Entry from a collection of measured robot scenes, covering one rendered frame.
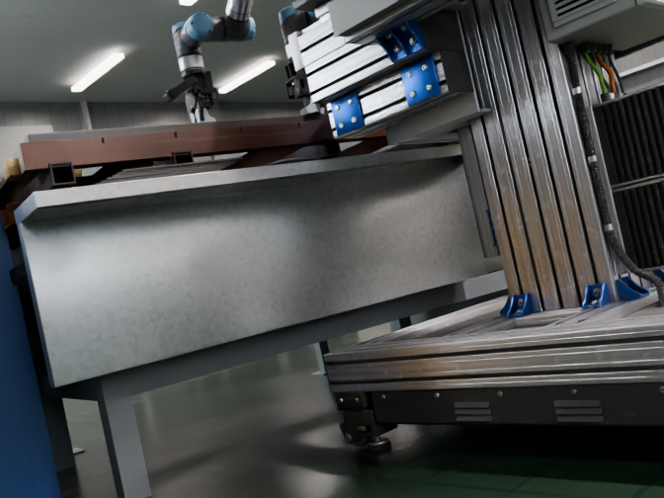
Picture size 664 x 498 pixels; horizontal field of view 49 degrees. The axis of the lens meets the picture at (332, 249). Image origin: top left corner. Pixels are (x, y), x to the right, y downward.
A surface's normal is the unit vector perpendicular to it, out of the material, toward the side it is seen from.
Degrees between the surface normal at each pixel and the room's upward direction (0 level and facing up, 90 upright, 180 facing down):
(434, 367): 90
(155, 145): 90
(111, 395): 90
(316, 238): 90
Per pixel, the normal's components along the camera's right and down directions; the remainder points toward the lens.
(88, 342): 0.55, -0.15
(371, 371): -0.72, 0.14
